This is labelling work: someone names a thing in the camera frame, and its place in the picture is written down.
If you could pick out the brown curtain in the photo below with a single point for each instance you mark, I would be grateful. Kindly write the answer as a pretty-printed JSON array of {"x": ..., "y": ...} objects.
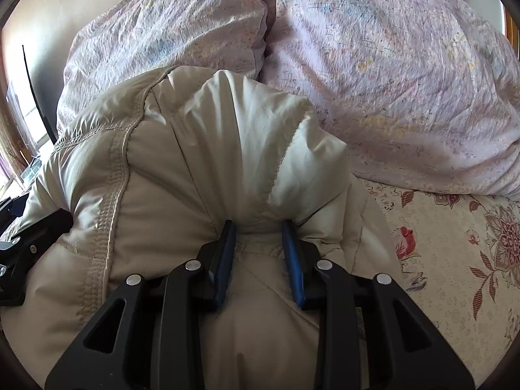
[{"x": 10, "y": 150}]

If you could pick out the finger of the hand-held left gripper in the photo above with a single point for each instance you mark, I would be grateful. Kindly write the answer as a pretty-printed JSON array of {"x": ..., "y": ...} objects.
[
  {"x": 48, "y": 231},
  {"x": 14, "y": 284}
]

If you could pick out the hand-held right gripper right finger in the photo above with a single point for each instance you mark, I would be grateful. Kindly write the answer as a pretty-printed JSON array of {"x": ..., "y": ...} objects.
[{"x": 293, "y": 268}]

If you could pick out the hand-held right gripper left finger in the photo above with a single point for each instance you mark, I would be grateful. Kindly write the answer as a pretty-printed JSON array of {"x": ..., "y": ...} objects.
[{"x": 223, "y": 268}]

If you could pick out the lilac crinkled pillow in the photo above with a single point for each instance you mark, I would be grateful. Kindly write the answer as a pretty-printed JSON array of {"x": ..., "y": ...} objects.
[
  {"x": 162, "y": 28},
  {"x": 386, "y": 69}
]

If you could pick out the beige puffer jacket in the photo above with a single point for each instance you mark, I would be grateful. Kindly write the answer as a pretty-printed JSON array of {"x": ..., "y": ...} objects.
[{"x": 162, "y": 170}]

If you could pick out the floral bedspread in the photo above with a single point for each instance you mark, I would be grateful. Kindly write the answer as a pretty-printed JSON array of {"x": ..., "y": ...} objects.
[{"x": 447, "y": 272}]

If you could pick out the window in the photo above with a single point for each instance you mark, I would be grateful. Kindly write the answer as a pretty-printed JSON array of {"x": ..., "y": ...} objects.
[{"x": 28, "y": 122}]

